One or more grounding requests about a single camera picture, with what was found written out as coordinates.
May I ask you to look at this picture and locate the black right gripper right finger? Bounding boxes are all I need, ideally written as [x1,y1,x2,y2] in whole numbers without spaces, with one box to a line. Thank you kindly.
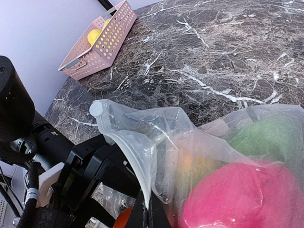
[148,192,172,228]

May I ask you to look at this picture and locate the green fake watermelon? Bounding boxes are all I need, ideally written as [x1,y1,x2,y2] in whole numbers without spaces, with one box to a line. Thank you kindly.
[226,116,304,165]

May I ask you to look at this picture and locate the yellow fake banana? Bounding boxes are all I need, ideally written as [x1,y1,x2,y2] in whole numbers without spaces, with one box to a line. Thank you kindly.
[101,19,111,32]

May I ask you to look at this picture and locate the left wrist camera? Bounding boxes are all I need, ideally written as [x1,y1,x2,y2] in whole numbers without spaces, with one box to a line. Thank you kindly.
[0,56,35,143]

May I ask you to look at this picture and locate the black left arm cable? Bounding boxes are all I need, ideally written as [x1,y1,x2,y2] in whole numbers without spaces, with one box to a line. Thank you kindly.
[14,161,41,228]

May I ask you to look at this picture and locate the black frame post left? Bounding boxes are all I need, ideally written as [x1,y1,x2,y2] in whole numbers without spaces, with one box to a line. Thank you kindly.
[97,0,114,10]

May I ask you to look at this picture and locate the orange fake fruit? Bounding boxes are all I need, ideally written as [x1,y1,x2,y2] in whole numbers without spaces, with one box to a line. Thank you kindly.
[113,207,133,228]

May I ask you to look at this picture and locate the clear zip top bag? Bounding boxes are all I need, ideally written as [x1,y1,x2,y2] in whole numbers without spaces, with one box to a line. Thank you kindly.
[89,99,304,228]

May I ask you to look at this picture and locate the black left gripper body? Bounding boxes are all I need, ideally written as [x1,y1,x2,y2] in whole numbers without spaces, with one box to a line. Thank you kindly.
[32,116,141,228]

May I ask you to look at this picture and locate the yellow fake lemon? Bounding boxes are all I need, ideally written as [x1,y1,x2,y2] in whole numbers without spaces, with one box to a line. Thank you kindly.
[87,29,101,46]

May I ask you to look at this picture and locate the pink perforated plastic basket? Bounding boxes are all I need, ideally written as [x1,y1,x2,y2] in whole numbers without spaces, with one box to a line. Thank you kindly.
[58,0,136,80]

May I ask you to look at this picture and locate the pink fake fruit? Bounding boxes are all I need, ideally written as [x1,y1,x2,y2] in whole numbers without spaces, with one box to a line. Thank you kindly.
[178,163,304,228]

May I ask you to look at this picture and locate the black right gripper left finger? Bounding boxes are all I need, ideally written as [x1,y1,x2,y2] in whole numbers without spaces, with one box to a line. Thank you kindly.
[125,192,148,228]

